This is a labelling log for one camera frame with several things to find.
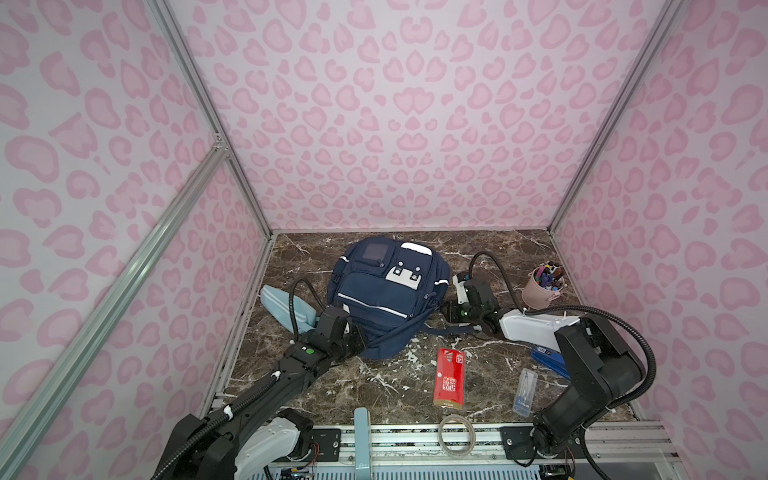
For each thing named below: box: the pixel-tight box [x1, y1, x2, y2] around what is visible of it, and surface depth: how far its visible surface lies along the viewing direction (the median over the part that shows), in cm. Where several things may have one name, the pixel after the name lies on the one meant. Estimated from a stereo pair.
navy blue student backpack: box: [328, 236, 475, 360], surface depth 96 cm
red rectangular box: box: [433, 348, 466, 410], surface depth 86 cm
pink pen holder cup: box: [514, 265, 567, 310], surface depth 93 cm
